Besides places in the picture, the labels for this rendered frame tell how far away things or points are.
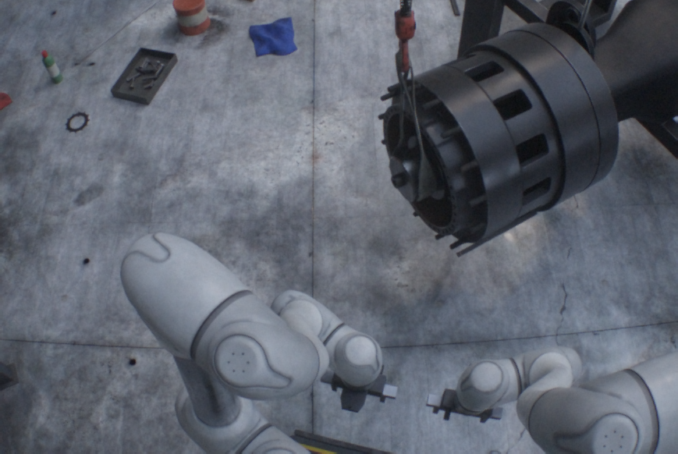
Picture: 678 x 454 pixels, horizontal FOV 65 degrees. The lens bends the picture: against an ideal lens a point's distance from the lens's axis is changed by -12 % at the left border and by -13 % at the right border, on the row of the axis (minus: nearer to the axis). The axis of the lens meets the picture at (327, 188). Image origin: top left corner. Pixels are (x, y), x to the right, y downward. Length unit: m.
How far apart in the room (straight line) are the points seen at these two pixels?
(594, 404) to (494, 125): 0.95
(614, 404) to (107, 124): 2.87
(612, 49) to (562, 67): 0.41
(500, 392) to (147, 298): 0.78
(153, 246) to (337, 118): 2.16
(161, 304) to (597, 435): 0.59
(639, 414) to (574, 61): 1.17
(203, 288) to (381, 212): 1.89
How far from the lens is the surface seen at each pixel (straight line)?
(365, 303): 2.46
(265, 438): 1.37
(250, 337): 0.76
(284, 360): 0.78
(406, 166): 1.67
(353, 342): 1.29
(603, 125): 1.76
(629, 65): 2.07
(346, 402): 1.48
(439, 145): 1.56
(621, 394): 0.82
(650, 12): 2.21
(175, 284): 0.83
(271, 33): 3.41
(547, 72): 1.70
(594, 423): 0.78
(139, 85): 3.36
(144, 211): 2.84
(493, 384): 1.29
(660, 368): 0.87
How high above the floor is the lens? 2.28
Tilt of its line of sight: 57 degrees down
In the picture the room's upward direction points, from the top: 5 degrees counter-clockwise
